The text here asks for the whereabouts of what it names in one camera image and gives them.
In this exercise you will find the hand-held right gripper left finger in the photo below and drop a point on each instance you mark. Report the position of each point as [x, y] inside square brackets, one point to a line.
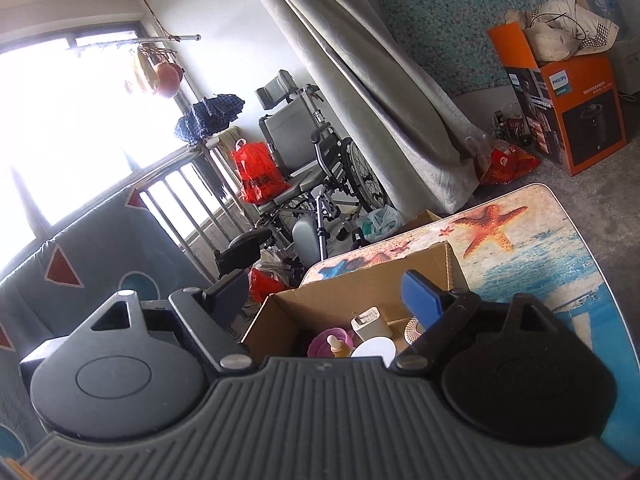
[225, 300]

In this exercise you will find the teal and white plastic bag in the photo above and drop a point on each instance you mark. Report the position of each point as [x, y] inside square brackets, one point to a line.
[382, 220]

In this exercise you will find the metal clothes rod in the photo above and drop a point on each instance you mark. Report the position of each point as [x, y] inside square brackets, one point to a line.
[175, 38]

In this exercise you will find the red plastic bag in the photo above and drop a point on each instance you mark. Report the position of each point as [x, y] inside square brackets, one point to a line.
[257, 175]
[265, 282]
[505, 165]

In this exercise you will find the cream checked cloth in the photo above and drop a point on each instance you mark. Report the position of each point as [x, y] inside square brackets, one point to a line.
[560, 35]

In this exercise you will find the window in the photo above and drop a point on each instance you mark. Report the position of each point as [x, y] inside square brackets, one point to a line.
[75, 110]

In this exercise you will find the grey wheelchair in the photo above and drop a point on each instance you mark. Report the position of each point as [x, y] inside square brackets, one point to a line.
[305, 237]

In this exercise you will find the grey-blue patterned play mat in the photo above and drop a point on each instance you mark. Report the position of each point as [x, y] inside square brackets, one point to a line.
[100, 270]

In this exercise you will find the pink plastic bowl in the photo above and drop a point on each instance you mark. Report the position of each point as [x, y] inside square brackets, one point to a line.
[320, 347]

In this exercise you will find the white charger plug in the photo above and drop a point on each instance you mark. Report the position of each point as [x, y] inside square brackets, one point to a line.
[372, 327]

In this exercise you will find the green dropper bottle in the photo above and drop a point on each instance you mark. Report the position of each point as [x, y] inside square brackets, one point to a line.
[340, 349]

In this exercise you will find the orange hanging bag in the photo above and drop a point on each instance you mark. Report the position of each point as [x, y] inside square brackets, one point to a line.
[169, 80]

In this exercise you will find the dark blue checked umbrella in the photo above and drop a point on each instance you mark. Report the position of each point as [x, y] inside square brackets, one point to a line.
[210, 115]

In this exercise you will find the beige hanging cloth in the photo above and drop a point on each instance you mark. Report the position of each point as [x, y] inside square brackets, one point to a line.
[140, 72]

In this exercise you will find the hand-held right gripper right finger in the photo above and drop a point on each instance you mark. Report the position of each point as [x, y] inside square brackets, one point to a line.
[422, 300]

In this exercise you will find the white supplement bottle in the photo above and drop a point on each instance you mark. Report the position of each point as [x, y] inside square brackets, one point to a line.
[372, 349]

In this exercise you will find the teal patterned wall cloth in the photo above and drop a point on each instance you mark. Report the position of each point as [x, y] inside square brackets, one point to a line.
[450, 10]

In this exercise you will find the metal railing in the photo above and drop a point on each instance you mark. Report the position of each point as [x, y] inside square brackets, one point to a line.
[170, 168]

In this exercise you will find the cardboard box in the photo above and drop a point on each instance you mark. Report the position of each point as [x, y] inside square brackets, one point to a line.
[285, 310]

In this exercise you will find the grey curtain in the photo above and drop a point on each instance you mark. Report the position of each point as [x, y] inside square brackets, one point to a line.
[375, 85]

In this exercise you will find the orange appliance carton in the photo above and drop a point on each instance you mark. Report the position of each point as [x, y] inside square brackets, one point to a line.
[590, 125]

